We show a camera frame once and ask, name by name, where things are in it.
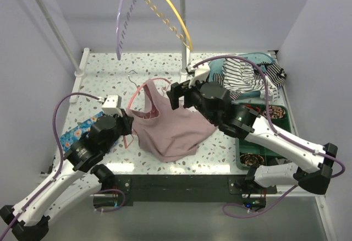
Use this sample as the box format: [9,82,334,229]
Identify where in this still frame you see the purple plastic hanger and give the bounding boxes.
[115,0,138,60]

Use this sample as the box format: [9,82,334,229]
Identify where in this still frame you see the pink plastic hanger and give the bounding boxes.
[123,70,171,149]

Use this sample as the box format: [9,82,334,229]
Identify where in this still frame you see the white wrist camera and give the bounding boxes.
[102,95,122,117]
[186,62,210,88]

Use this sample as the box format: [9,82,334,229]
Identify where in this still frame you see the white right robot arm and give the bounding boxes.
[167,81,338,195]

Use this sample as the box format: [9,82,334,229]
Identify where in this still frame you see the grey white hanger rack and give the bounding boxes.
[35,0,193,92]

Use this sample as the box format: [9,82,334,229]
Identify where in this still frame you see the yellow plastic hanger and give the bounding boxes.
[143,0,194,51]

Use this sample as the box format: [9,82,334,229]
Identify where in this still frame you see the pink tank top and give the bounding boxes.
[126,79,216,162]

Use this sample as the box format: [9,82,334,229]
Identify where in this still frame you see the green compartment tray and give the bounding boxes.
[236,105,292,170]

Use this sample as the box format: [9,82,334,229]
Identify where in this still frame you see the brown patterned hair ties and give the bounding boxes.
[239,152,263,167]

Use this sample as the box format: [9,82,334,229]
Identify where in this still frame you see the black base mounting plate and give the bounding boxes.
[93,174,277,208]

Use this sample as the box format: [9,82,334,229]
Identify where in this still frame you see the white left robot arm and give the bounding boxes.
[1,109,133,240]

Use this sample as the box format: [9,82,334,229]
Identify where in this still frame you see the leopard print hair ties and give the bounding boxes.
[262,105,287,119]

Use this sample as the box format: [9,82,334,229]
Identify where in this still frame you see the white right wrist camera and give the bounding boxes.
[186,62,210,88]

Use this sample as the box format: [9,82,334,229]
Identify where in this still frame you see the blue floral cloth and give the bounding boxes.
[59,111,105,155]

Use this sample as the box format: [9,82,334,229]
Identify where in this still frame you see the black white striped garment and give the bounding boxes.
[213,54,288,101]

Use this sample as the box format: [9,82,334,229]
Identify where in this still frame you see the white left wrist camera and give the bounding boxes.
[102,95,122,117]

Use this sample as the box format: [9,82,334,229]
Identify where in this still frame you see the orange black hair ties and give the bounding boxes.
[244,103,262,113]

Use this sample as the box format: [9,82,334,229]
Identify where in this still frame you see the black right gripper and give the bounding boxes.
[166,75,217,124]

